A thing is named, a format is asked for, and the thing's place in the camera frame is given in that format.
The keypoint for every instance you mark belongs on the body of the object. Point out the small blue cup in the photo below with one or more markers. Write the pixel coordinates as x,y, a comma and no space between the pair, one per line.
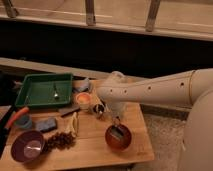
24,122

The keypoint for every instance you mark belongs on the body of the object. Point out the yellow banana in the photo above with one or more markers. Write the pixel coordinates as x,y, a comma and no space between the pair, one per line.
72,125

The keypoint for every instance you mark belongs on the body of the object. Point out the grey blue sponge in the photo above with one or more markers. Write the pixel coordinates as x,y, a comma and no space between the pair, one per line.
46,125

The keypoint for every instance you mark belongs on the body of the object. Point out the green plastic tray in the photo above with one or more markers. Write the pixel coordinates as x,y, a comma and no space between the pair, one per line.
37,90

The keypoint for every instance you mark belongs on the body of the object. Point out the orange handled tool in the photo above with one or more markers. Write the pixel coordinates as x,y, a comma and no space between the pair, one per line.
18,114

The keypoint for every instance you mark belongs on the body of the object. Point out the bunch of dark grapes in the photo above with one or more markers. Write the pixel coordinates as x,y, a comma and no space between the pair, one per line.
60,140

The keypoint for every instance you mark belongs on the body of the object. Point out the red bowl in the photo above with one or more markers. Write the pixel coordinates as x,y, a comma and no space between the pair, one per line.
114,143

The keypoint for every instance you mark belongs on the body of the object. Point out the grey blue cloth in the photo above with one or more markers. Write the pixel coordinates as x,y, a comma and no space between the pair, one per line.
85,86

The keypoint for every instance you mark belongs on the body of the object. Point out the silver spoon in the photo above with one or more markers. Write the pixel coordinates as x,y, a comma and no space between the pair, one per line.
56,95

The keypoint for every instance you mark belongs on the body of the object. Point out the purple bowl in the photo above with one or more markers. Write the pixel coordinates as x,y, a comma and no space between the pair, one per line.
27,146

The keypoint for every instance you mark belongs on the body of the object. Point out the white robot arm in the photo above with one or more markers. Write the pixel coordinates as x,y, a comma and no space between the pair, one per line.
192,89

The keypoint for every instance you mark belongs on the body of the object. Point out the wooden board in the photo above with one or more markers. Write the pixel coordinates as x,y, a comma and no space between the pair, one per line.
90,149

